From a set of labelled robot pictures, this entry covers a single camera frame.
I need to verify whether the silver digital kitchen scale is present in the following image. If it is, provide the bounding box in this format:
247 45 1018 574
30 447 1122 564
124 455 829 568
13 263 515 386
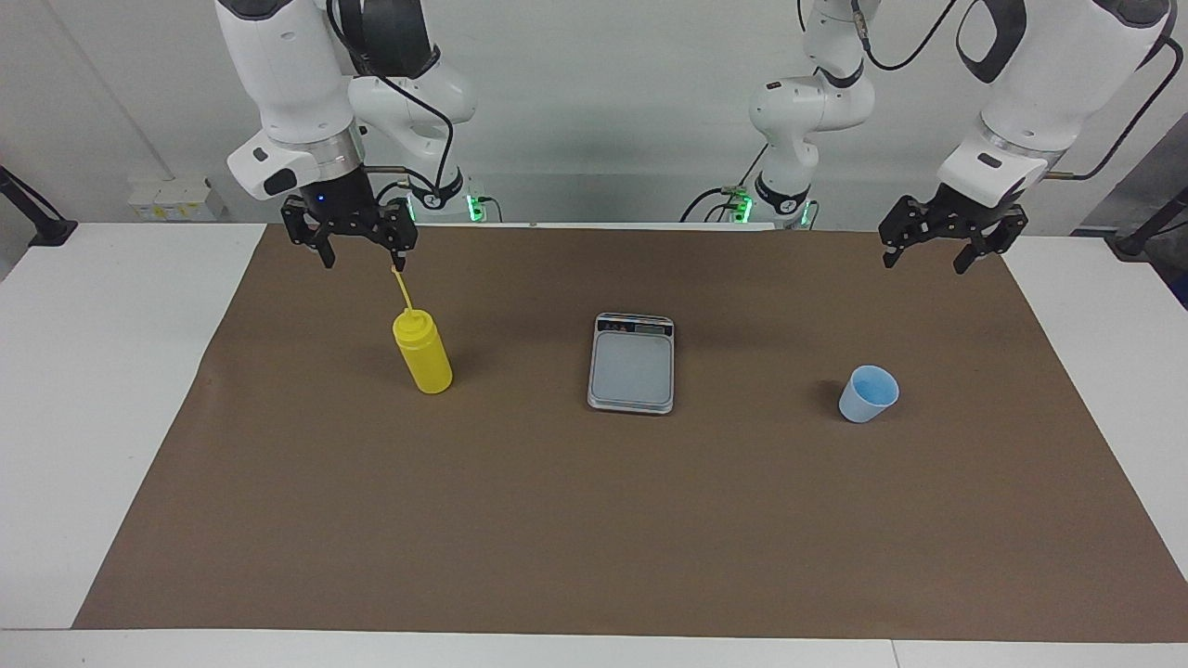
587 313 676 415

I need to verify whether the black clamp stand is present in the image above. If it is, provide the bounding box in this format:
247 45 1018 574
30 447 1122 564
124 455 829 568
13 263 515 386
0 165 79 248
1114 186 1188 258

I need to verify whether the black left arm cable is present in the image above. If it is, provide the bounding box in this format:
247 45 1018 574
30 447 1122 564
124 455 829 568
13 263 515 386
849 0 1188 182

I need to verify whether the yellow squeeze bottle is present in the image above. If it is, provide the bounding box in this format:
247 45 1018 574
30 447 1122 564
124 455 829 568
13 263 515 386
392 269 454 395

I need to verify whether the blue plastic cup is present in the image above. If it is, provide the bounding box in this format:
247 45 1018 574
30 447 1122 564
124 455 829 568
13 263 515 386
838 365 900 424

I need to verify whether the brown paper mat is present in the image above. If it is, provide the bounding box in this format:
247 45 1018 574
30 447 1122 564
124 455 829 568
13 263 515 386
72 223 1188 644

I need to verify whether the black base cable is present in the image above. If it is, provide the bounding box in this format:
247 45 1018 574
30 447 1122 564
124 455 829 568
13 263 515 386
680 144 769 224

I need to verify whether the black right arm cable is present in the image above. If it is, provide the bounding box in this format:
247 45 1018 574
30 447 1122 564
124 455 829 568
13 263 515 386
325 0 458 210

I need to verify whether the white wall socket box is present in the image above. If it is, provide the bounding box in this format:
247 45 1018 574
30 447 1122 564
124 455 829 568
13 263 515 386
128 176 226 224

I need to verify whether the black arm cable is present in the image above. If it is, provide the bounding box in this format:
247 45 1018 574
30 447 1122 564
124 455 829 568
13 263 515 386
325 0 458 210
849 0 1188 182

